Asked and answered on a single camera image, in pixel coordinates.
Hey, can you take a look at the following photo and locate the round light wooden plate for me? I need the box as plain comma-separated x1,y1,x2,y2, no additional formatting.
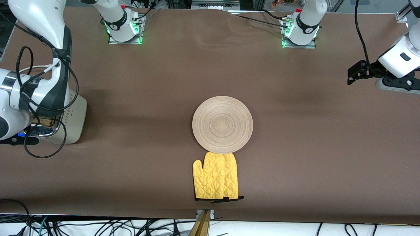
192,96,254,154

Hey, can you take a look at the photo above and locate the chrome and cream toaster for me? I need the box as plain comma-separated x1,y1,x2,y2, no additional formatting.
21,93,88,145

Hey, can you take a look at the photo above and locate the brown table cover sheet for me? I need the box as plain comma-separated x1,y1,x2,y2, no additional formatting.
0,7,420,225

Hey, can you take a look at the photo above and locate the grey metal box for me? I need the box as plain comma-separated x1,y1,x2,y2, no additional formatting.
191,0,240,10

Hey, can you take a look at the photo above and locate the yellow quilted oven mitt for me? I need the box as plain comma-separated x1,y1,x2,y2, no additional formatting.
193,151,245,203

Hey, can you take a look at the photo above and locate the wooden bar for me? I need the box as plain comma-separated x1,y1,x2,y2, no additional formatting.
189,210,211,236

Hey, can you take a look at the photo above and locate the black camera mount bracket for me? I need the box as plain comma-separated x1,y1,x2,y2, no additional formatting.
382,70,420,91

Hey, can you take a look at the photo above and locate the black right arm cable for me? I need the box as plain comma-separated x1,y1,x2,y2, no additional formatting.
16,46,80,159

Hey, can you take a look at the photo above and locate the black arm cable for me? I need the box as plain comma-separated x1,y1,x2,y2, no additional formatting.
354,0,374,74
16,46,80,159

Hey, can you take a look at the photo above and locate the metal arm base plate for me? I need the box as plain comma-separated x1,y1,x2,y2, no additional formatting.
281,18,317,49
108,13,145,45

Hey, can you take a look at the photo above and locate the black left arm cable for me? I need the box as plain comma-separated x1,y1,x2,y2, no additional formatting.
354,0,374,74

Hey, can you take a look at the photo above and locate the white right arm cable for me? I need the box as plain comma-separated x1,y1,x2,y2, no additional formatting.
19,65,61,74

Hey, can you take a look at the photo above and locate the black cable loop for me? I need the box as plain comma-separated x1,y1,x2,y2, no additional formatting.
0,199,32,226

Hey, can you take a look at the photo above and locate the teal cable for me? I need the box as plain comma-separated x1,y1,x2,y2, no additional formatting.
38,216,50,236

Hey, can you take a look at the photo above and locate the black base power cable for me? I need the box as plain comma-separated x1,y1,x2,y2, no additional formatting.
230,12,291,30

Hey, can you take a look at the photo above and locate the black cable tangle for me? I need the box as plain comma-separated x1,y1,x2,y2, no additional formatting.
0,215,197,236

